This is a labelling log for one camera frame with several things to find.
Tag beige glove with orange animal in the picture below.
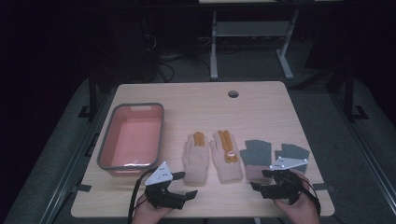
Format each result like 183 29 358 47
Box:
209 130 244 184

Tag dark bulky object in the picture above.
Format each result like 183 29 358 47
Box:
92 13 161 86

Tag pink basket with grey rim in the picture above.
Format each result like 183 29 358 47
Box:
96 102 165 177

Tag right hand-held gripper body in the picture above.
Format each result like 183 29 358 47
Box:
262 156 309 205

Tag black tape strip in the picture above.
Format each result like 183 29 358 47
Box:
312 183 336 193
72 183 93 193

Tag person's right hand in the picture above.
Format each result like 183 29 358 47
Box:
273 170 321 224

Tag black floor cables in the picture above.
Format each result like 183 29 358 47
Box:
156 53 185 84

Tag person's left hand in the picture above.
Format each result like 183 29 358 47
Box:
132 193 174 224

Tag right hand-held gripper black cable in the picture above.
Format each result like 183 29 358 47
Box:
298 176 322 217

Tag grey metal table frame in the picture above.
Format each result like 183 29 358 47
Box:
198 0 301 81

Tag black metal stand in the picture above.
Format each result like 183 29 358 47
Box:
342 66 370 121
78 69 99 121

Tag beige glove with orange ears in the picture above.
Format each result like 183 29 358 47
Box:
182 131 210 185

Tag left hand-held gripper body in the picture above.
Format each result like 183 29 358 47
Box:
144 161 188 210

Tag grey fingerless glove pink cuff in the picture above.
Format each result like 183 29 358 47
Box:
274 143 311 174
239 139 273 181

